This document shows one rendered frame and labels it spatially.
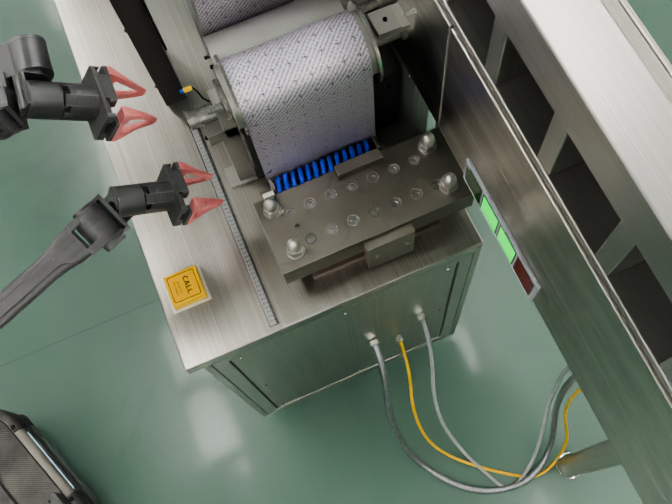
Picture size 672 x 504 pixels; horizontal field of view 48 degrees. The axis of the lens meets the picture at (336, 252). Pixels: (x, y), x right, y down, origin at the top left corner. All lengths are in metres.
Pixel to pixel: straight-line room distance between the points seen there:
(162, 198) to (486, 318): 1.35
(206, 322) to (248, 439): 0.91
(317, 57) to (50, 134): 1.82
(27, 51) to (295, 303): 0.69
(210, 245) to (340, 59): 0.53
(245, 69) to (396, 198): 0.39
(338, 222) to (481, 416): 1.12
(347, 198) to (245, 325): 0.33
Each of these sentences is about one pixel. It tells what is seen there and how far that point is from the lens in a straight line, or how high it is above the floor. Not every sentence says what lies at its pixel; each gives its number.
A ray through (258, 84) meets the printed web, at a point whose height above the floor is 1.30.
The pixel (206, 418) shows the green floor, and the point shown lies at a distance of 2.46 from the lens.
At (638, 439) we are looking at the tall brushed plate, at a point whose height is 1.27.
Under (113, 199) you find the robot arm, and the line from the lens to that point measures 1.38.
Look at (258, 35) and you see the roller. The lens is 1.42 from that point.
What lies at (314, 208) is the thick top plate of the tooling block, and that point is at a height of 1.03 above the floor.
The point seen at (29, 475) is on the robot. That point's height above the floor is 0.24.
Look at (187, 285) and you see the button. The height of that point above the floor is 0.92.
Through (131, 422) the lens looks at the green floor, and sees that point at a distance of 2.53.
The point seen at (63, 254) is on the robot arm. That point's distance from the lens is 1.36.
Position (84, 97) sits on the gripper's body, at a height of 1.40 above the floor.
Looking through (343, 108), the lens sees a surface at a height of 1.17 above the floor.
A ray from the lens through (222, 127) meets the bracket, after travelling 1.43.
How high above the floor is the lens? 2.37
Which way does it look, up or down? 70 degrees down
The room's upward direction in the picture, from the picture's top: 12 degrees counter-clockwise
